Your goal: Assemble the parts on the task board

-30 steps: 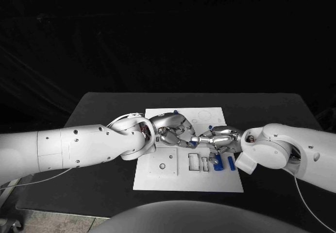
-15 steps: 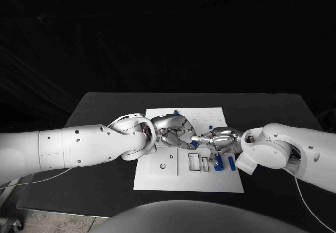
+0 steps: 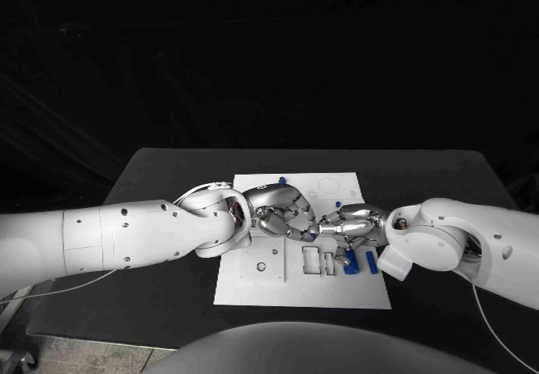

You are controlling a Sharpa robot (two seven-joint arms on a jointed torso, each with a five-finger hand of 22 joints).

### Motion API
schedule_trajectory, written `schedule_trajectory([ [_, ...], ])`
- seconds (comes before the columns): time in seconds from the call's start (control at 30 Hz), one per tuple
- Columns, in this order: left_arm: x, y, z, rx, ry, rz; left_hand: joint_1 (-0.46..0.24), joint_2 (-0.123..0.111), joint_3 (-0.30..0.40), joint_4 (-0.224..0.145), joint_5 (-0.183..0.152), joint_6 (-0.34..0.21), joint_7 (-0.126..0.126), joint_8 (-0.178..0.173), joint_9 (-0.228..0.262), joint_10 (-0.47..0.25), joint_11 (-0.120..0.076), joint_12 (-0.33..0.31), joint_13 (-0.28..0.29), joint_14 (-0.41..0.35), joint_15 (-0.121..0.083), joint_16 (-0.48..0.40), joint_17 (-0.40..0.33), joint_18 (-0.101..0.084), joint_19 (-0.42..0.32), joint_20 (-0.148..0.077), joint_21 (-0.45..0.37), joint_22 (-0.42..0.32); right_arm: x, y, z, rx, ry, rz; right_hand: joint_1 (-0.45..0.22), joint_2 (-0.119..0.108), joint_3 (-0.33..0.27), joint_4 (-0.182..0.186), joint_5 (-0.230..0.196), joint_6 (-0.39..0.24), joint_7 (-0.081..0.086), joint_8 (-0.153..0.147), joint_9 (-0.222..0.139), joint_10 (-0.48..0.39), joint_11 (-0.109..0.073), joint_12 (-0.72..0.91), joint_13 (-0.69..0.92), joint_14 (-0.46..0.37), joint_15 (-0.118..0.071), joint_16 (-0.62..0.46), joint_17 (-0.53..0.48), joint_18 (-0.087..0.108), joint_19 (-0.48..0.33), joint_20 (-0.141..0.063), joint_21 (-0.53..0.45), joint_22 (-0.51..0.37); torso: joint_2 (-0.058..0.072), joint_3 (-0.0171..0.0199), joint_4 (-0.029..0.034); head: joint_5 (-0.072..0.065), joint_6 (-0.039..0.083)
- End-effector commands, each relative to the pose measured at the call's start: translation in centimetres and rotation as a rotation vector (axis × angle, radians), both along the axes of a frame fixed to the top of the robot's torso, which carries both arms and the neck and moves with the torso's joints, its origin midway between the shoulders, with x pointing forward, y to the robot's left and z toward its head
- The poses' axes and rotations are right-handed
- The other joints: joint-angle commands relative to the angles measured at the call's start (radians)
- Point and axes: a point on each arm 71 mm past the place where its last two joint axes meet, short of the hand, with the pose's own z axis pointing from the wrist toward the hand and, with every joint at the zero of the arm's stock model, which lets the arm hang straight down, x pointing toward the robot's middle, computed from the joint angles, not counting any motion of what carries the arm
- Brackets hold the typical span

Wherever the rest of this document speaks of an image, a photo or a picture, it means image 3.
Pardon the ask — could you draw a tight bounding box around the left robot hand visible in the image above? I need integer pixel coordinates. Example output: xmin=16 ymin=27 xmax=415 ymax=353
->
xmin=242 ymin=183 xmax=322 ymax=244

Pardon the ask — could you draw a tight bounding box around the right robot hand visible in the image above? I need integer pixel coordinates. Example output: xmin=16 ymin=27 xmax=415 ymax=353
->
xmin=317 ymin=203 xmax=392 ymax=266

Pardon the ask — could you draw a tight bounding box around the white task board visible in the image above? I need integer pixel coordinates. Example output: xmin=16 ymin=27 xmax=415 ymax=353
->
xmin=212 ymin=171 xmax=394 ymax=310

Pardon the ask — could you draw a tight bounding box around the thick blue cylinder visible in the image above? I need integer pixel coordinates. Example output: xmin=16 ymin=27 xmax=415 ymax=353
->
xmin=343 ymin=249 xmax=361 ymax=276

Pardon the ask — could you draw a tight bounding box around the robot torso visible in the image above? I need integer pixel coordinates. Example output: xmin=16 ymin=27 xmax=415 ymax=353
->
xmin=140 ymin=321 xmax=499 ymax=374

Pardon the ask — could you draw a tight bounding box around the grey wheeled stand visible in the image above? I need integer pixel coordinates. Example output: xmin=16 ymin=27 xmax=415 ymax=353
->
xmin=0 ymin=284 xmax=42 ymax=374

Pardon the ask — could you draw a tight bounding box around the white cable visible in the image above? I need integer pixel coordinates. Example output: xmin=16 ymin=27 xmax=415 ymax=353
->
xmin=0 ymin=268 xmax=120 ymax=305
xmin=172 ymin=181 xmax=235 ymax=206
xmin=470 ymin=281 xmax=539 ymax=374

